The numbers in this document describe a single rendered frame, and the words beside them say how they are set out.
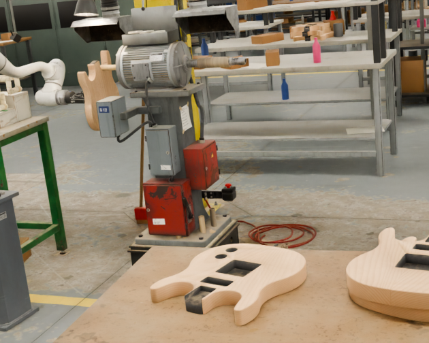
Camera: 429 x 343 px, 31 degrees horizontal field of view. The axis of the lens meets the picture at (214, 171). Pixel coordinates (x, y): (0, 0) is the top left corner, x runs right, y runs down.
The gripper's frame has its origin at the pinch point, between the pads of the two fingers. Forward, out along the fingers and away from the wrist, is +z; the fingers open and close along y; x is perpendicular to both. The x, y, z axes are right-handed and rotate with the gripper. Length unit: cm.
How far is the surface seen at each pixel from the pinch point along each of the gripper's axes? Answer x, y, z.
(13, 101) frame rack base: -4, -6, -64
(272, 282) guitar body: 31, 207, 171
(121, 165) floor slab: -156, -206, -122
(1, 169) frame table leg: -29, 38, -52
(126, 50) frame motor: 27.2, -2.0, 24.2
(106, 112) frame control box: 4.4, 32.6, 23.7
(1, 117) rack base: -9, 9, -65
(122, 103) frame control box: 4.7, 20.5, 27.3
